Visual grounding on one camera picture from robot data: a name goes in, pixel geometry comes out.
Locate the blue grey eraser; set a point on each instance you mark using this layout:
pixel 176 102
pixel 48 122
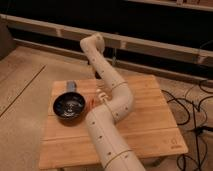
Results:
pixel 71 86

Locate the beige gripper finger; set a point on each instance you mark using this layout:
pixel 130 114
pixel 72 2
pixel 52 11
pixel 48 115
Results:
pixel 101 94

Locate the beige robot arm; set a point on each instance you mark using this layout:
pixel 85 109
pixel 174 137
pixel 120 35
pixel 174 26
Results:
pixel 113 151

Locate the orange small object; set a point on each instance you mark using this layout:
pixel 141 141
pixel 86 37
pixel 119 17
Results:
pixel 93 102

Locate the dark ceramic cup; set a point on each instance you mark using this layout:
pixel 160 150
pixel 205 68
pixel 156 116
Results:
pixel 69 105

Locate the metal shelf rail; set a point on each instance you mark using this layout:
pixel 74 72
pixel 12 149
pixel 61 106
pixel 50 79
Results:
pixel 148 47

